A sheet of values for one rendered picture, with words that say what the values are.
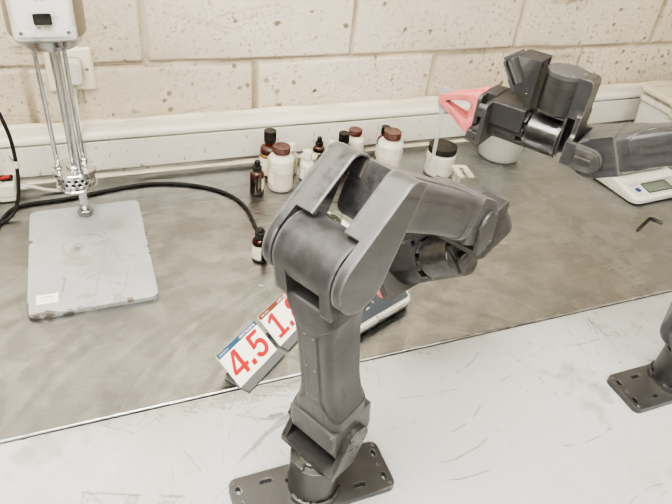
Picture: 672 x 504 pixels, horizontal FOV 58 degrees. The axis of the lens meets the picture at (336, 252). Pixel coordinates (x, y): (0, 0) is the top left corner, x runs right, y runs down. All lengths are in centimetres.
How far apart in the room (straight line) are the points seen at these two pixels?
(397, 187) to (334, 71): 97
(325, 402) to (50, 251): 68
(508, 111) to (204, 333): 57
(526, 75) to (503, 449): 52
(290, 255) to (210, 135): 89
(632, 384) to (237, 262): 69
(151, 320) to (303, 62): 69
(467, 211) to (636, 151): 32
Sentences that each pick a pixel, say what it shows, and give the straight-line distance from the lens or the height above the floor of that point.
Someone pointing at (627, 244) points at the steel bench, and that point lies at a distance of 141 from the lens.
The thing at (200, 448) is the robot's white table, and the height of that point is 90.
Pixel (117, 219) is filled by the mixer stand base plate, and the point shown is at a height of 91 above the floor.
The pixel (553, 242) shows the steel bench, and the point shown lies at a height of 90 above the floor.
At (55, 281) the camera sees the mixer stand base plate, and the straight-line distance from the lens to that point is 110.
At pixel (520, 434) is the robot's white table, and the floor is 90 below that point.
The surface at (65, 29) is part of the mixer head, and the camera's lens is 91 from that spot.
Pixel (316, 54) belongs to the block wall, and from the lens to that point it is 141.
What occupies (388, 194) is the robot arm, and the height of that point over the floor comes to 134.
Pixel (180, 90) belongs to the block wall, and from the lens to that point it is 136.
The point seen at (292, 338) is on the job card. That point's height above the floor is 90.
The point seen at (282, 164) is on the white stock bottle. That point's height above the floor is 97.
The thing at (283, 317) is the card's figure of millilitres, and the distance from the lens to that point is 97.
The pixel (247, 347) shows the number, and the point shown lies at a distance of 92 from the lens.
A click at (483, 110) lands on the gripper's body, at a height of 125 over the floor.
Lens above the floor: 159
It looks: 37 degrees down
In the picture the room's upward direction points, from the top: 7 degrees clockwise
